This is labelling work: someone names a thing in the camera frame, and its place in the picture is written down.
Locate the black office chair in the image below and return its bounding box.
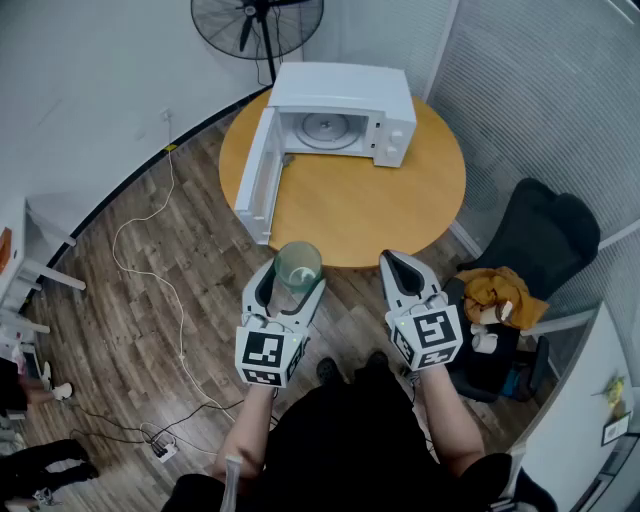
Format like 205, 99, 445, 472
442, 177, 602, 404

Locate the black picture frame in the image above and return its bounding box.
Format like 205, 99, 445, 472
601, 414, 633, 447

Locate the white microwave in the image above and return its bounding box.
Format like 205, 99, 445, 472
233, 61, 418, 246

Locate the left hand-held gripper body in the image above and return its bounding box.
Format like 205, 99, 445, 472
234, 309, 313, 389

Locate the tan cylindrical object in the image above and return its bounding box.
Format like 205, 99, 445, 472
480, 301, 517, 327

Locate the white power cable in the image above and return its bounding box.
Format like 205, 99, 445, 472
111, 112, 237, 424

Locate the black floor cable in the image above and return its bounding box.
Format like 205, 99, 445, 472
69, 398, 246, 447

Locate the white shoulder strap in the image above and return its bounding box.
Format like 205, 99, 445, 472
219, 454, 244, 512

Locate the white mug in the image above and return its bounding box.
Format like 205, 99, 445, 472
470, 323, 500, 353

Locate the white power strip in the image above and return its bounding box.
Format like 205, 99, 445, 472
149, 434, 179, 461

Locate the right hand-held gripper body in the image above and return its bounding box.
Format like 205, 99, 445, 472
384, 291, 464, 373

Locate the person's black clothing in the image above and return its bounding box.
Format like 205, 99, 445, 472
161, 349, 559, 512

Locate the white desk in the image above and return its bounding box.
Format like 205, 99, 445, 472
0, 196, 88, 335

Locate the person's left forearm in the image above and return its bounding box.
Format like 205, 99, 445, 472
211, 383, 279, 482

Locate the person's right forearm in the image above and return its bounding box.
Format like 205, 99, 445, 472
416, 367, 487, 470

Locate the small green plant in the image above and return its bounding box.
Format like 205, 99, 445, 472
591, 374, 627, 417

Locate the mustard yellow jacket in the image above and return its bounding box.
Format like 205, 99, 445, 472
457, 266, 551, 331

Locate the orange box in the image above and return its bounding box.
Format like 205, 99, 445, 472
0, 227, 14, 276

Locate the black standing fan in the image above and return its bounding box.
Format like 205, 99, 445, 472
190, 0, 325, 84

